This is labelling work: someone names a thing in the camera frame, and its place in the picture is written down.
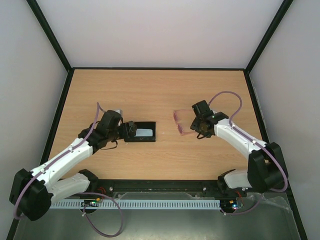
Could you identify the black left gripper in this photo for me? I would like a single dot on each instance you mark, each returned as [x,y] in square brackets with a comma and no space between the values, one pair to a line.
[132,131]

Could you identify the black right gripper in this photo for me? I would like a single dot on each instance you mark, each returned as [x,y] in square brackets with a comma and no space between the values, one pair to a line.
[196,124]

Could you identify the light blue cleaning cloth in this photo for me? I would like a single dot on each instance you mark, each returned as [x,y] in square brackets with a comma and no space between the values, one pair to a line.
[142,132]

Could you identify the pink sunglasses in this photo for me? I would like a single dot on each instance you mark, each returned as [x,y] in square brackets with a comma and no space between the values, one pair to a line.
[183,119]

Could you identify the black sunglasses case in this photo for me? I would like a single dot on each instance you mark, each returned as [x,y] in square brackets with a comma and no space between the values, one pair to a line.
[146,125]

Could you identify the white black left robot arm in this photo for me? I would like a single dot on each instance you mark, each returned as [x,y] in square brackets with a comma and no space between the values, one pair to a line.
[33,192]

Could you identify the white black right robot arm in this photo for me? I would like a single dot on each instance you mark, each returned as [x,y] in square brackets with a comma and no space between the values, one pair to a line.
[265,161]

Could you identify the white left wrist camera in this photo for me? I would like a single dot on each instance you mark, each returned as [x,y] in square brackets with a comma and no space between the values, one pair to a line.
[119,111]

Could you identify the light blue slotted cable duct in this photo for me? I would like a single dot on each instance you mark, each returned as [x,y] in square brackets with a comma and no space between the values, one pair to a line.
[138,204]

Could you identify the black aluminium frame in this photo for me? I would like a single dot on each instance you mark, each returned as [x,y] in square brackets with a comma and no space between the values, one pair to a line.
[167,186]

